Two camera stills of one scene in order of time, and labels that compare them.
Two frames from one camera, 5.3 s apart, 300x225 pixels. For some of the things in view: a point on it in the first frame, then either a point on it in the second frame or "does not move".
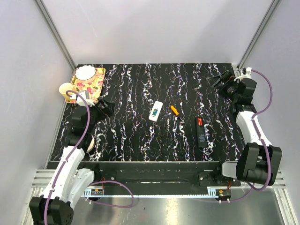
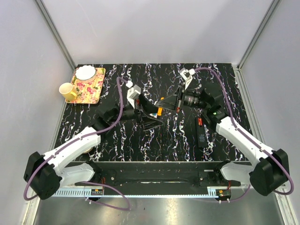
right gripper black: (227, 78) -> (169, 102)
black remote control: (200, 132) does not move
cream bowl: (92, 145) does not move
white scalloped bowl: (85, 72) does not move
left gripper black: (108, 110) -> (149, 123)
